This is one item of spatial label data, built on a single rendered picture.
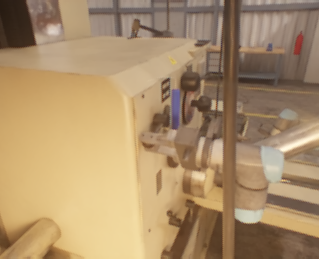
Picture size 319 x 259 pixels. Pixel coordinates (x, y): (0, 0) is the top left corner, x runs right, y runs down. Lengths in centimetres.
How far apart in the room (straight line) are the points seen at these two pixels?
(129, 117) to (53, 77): 23
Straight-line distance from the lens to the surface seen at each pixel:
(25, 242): 106
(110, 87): 66
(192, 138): 59
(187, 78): 96
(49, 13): 138
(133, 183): 77
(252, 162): 60
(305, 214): 217
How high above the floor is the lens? 205
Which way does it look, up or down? 25 degrees down
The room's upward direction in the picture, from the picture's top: 1 degrees counter-clockwise
